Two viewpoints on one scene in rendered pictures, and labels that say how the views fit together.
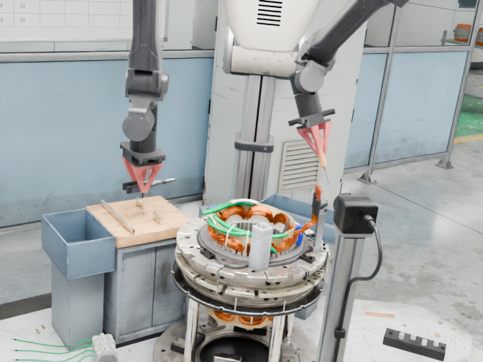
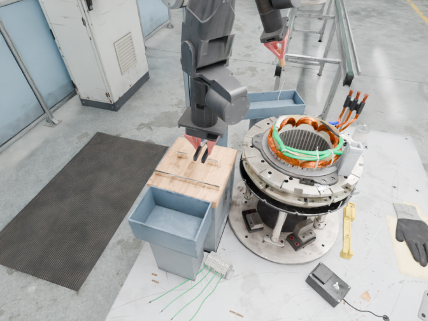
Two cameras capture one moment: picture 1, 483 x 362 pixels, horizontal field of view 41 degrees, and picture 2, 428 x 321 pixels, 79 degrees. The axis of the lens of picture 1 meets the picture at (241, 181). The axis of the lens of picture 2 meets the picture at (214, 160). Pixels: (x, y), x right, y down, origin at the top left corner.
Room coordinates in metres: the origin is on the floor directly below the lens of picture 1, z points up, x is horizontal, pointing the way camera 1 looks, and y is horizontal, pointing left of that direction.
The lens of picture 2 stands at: (0.95, 0.47, 1.57)
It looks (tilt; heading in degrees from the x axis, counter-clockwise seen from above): 45 degrees down; 325
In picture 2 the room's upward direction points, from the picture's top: straight up
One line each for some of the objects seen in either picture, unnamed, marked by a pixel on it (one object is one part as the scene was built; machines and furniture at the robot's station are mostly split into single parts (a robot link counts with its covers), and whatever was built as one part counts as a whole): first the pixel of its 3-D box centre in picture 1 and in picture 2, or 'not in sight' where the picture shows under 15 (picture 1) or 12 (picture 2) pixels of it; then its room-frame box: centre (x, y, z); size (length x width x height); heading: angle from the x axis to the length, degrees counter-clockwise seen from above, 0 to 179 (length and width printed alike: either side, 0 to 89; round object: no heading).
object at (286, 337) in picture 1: (290, 305); not in sight; (1.31, -0.14, 0.91); 0.02 x 0.02 x 0.21
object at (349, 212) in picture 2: not in sight; (348, 227); (1.06, -0.17, 0.80); 0.22 x 0.04 x 0.03; 122
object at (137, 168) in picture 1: (141, 170); (205, 137); (1.34, 0.22, 1.19); 0.07 x 0.07 x 0.09; 37
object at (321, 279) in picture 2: not in sight; (327, 283); (0.99, 0.05, 0.81); 0.10 x 0.06 x 0.06; 5
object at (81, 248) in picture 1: (77, 281); (176, 240); (1.29, 0.35, 0.92); 0.17 x 0.11 x 0.28; 36
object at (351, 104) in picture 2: (316, 203); (353, 104); (1.21, -0.16, 1.21); 0.04 x 0.04 x 0.03; 40
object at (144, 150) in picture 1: (143, 140); (204, 112); (1.33, 0.22, 1.26); 0.10 x 0.07 x 0.07; 37
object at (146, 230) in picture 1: (140, 220); (195, 168); (1.38, 0.23, 1.05); 0.20 x 0.19 x 0.02; 126
